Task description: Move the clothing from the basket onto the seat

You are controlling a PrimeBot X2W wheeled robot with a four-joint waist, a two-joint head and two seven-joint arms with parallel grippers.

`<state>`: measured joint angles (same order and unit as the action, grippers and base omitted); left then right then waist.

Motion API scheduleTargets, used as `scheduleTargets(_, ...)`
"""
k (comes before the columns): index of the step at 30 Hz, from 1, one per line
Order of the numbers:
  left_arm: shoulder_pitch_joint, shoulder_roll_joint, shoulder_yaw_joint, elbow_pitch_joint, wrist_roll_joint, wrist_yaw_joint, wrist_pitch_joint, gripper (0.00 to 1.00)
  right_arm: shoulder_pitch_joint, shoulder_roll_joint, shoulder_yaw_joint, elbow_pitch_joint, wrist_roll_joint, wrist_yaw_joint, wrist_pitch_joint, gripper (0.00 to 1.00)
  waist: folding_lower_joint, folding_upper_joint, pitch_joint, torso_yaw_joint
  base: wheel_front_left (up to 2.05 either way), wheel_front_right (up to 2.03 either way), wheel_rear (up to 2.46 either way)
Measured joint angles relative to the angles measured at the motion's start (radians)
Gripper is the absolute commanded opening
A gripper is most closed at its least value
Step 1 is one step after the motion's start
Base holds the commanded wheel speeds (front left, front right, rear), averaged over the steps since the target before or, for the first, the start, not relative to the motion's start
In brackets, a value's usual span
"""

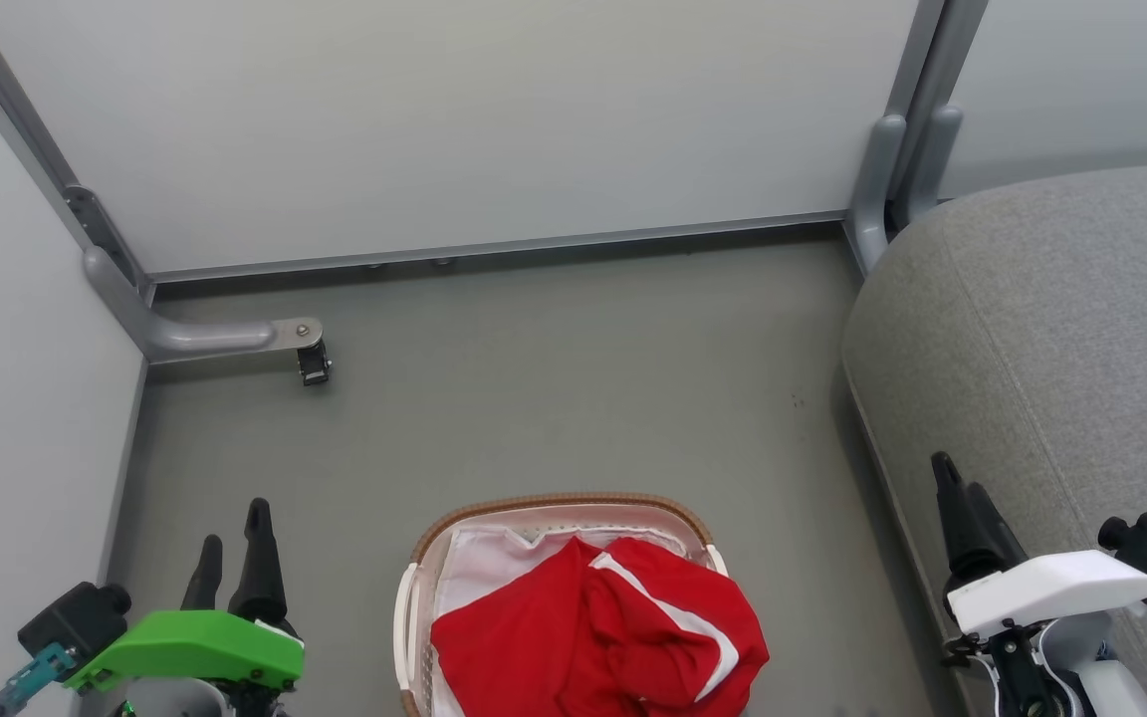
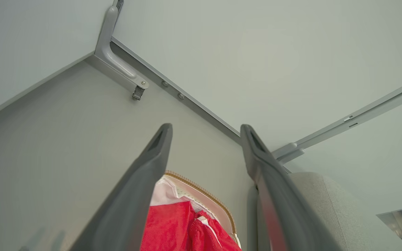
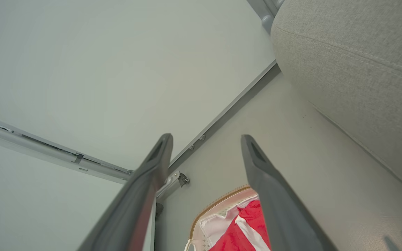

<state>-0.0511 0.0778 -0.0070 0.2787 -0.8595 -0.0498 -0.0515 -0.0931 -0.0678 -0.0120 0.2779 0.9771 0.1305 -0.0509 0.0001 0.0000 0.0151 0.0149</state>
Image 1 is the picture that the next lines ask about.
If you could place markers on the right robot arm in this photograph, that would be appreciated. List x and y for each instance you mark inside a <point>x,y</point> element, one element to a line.
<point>1041,667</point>

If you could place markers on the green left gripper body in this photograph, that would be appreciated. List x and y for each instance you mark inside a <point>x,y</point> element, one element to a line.
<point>195,642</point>

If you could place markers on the grey partition bottom rail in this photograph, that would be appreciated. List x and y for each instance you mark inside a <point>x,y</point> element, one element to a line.
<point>494,249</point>

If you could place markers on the long grey partition foot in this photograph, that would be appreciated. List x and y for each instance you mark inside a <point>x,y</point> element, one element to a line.
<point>195,339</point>

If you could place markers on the red white garment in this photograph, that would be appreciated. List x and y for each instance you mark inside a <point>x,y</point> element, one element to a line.
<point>573,637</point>

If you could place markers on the black caster wheel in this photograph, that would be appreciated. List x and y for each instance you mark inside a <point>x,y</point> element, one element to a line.
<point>315,363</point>

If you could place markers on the white laundry basket brown rim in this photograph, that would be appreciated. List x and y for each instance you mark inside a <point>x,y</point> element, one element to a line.
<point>412,617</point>

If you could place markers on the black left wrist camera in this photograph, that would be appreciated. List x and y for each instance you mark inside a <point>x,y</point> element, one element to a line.
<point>76,622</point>

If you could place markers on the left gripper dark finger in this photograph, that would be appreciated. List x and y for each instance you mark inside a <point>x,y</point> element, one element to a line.
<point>205,578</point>
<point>259,568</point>

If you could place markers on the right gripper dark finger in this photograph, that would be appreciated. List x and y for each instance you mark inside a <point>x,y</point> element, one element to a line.
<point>957,518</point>
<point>998,538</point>

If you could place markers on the white cloth in basket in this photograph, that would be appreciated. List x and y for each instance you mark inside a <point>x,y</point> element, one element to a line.
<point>479,568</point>

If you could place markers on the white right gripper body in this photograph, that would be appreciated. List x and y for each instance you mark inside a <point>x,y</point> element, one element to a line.
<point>1051,588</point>

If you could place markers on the grey fabric sofa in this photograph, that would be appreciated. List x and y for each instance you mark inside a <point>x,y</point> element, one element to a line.
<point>1051,339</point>

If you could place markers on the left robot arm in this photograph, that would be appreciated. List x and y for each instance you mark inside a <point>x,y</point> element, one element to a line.
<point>175,699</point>

